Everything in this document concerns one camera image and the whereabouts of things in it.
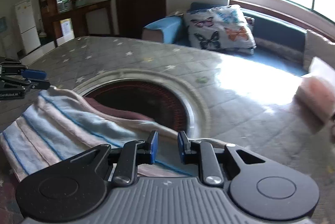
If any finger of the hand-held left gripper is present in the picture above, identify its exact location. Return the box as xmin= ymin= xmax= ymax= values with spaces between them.
xmin=24 ymin=79 xmax=51 ymax=90
xmin=20 ymin=69 xmax=48 ymax=80

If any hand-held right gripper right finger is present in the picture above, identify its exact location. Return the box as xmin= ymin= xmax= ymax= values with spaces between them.
xmin=177 ymin=131 xmax=270 ymax=186

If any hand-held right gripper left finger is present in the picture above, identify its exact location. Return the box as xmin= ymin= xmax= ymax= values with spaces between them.
xmin=61 ymin=131 xmax=159 ymax=186

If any pastel striped towel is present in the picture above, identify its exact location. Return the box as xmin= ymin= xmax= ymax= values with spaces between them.
xmin=0 ymin=85 xmax=228 ymax=183

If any round black induction cooktop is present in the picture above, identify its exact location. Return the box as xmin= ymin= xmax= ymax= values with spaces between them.
xmin=73 ymin=70 xmax=210 ymax=141

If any white refrigerator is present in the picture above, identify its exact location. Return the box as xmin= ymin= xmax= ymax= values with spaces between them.
xmin=14 ymin=0 xmax=41 ymax=55

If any butterfly print pillow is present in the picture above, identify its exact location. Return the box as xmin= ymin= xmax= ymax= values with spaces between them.
xmin=183 ymin=4 xmax=257 ymax=55

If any tissue box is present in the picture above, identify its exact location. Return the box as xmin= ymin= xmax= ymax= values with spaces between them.
xmin=294 ymin=57 xmax=335 ymax=133

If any blue sofa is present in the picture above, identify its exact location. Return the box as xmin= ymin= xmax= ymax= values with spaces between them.
xmin=143 ymin=1 xmax=335 ymax=78

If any grey pillow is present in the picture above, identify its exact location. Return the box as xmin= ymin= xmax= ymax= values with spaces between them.
xmin=304 ymin=29 xmax=335 ymax=73

